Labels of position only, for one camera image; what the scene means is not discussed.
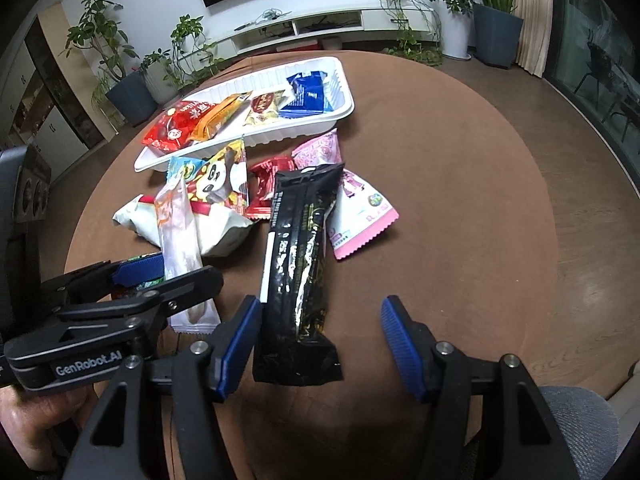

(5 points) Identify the black patio chair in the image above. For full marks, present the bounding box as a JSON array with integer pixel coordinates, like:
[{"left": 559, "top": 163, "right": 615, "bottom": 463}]
[{"left": 575, "top": 42, "right": 616, "bottom": 96}]

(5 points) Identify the glass sliding door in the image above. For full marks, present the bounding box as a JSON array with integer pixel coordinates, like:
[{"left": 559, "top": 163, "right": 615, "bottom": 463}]
[{"left": 542, "top": 0, "right": 640, "bottom": 186}]

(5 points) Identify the translucent white snack packet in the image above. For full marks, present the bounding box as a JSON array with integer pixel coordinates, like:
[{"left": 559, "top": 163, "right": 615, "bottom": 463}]
[{"left": 154, "top": 175, "right": 222, "bottom": 336}]

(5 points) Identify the small red snack packet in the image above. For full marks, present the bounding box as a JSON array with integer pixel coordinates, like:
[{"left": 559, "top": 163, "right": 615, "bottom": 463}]
[{"left": 247, "top": 156, "right": 297, "bottom": 222}]

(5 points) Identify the panda print snack packet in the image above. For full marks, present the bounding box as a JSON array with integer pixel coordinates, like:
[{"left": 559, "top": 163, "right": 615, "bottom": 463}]
[{"left": 166, "top": 139, "right": 249, "bottom": 222}]

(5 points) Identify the leafy plant in white pot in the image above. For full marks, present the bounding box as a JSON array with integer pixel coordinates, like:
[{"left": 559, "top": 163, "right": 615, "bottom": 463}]
[{"left": 420, "top": 0, "right": 474, "bottom": 60}]

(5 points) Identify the white plastic tray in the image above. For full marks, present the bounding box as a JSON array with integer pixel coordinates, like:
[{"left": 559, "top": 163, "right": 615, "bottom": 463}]
[{"left": 134, "top": 56, "right": 356, "bottom": 173}]

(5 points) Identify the large red snack packet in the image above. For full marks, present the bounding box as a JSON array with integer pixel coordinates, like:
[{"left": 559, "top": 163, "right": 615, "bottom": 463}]
[{"left": 141, "top": 101, "right": 217, "bottom": 155}]

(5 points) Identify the grey fabric chair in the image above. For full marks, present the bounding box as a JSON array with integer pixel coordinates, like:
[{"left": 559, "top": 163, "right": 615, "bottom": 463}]
[{"left": 457, "top": 385, "right": 621, "bottom": 480}]

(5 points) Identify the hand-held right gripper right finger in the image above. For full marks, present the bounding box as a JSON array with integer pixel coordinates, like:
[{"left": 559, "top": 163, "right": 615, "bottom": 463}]
[{"left": 380, "top": 296, "right": 608, "bottom": 480}]

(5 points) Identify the beige curtain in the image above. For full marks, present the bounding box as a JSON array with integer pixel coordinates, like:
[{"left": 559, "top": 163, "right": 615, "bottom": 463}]
[{"left": 515, "top": 0, "right": 554, "bottom": 78}]

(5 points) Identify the tall plant in dark pot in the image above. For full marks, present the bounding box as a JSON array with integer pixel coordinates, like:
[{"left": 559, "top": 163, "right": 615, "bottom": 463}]
[{"left": 60, "top": 0, "right": 158, "bottom": 127}]

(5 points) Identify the white television cabinet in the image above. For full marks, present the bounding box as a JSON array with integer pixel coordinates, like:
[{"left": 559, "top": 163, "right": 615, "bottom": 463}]
[{"left": 207, "top": 8, "right": 436, "bottom": 56}]

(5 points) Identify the small plant in grey pot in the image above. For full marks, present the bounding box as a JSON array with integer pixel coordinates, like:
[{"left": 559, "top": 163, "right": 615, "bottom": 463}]
[{"left": 140, "top": 50, "right": 179, "bottom": 106}]

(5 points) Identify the white bag snack packet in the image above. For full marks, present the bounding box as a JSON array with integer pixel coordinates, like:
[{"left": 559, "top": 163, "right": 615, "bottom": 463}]
[{"left": 111, "top": 194, "right": 255, "bottom": 257}]

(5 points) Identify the large-leaf plant in dark pot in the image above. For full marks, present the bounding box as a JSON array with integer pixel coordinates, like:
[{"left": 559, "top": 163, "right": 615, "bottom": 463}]
[{"left": 452, "top": 0, "right": 525, "bottom": 69}]

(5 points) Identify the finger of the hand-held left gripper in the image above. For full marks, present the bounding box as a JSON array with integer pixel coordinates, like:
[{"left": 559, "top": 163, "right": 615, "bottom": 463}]
[
  {"left": 4, "top": 266, "right": 224, "bottom": 361},
  {"left": 40, "top": 255, "right": 166, "bottom": 311}
]

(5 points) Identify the long black snack packet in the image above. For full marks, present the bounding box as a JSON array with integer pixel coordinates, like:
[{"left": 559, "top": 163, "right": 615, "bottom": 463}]
[{"left": 251, "top": 162, "right": 347, "bottom": 387}]

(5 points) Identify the gold packet with red oval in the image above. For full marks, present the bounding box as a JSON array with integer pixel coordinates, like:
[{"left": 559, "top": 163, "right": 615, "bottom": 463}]
[{"left": 244, "top": 87, "right": 295, "bottom": 127}]

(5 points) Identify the orange snack packet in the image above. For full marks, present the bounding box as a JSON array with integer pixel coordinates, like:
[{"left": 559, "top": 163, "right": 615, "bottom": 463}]
[{"left": 189, "top": 91, "right": 254, "bottom": 142}]

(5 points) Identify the green and red snack packet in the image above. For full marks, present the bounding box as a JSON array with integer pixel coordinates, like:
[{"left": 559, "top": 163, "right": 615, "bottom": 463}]
[{"left": 111, "top": 254, "right": 167, "bottom": 302}]

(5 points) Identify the pink snack packet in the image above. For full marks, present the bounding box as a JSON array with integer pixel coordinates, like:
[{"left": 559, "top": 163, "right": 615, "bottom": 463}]
[{"left": 291, "top": 129, "right": 401, "bottom": 261}]

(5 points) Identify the blue snack packet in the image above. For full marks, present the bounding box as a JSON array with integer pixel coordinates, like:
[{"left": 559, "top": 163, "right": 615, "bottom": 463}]
[{"left": 276, "top": 70, "right": 335, "bottom": 119}]

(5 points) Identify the storage cabinet with white doors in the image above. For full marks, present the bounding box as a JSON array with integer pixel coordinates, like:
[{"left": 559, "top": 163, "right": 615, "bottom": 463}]
[{"left": 0, "top": 15, "right": 108, "bottom": 181}]

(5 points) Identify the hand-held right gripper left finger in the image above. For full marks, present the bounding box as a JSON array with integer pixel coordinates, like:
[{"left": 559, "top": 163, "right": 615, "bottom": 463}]
[{"left": 60, "top": 295, "right": 264, "bottom": 480}]

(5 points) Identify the person's left hand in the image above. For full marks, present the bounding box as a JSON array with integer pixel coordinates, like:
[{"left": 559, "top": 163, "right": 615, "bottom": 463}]
[{"left": 0, "top": 385, "right": 101, "bottom": 473}]

